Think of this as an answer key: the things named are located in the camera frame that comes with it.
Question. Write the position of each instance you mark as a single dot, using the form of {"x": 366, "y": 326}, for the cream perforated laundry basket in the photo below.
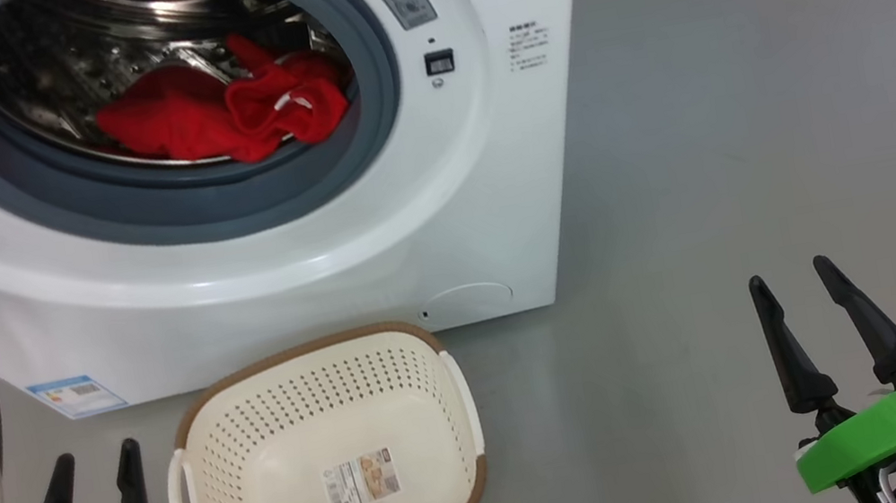
{"x": 262, "y": 446}

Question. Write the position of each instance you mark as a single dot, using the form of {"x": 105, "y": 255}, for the blue energy label sticker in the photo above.
{"x": 76, "y": 397}

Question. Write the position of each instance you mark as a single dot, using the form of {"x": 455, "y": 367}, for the printed label sticker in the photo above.
{"x": 361, "y": 482}

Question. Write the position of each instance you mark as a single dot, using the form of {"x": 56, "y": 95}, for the round white filter cover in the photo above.
{"x": 470, "y": 302}

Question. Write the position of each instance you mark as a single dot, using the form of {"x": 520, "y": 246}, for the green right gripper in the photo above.
{"x": 878, "y": 430}

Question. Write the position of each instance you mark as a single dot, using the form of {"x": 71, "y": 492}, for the red and white garment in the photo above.
{"x": 162, "y": 117}

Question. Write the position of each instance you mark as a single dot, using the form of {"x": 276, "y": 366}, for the black door latch slot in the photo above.
{"x": 439, "y": 63}

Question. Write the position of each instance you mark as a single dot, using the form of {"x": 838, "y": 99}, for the white front-load washing machine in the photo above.
{"x": 492, "y": 189}

